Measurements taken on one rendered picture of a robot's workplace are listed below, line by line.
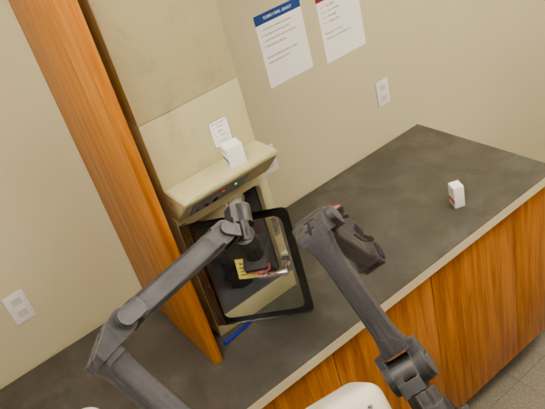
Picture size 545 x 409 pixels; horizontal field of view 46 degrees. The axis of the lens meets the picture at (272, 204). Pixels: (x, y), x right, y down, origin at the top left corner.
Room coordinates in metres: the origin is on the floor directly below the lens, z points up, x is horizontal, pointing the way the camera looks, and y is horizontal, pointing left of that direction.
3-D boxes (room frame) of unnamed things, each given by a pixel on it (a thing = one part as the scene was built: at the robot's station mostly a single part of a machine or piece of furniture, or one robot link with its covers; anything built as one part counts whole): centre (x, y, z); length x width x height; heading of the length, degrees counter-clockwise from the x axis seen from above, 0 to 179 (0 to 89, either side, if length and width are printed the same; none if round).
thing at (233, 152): (1.59, 0.07, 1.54); 0.05 x 0.05 x 0.06; 17
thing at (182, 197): (1.56, 0.11, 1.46); 0.32 x 0.12 x 0.10; 118
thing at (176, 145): (1.72, 0.20, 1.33); 0.32 x 0.25 x 0.77; 118
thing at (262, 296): (1.50, 0.11, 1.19); 0.30 x 0.01 x 0.40; 79
